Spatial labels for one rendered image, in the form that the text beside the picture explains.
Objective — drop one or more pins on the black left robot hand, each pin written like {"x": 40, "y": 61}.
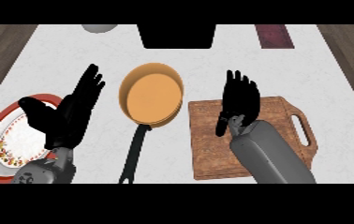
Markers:
{"x": 76, "y": 109}

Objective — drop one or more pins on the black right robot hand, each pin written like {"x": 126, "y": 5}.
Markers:
{"x": 240, "y": 99}

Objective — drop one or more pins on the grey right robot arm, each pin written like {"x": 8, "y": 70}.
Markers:
{"x": 272, "y": 156}

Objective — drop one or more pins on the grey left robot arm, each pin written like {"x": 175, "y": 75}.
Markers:
{"x": 48, "y": 168}

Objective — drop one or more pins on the brown wooden cutting board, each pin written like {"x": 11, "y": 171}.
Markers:
{"x": 207, "y": 140}

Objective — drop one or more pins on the white plate with red rim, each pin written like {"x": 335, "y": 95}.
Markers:
{"x": 18, "y": 137}

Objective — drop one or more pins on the black appliance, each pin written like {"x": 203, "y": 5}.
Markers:
{"x": 178, "y": 35}

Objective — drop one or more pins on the grey round bowl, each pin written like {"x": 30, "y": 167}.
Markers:
{"x": 99, "y": 27}

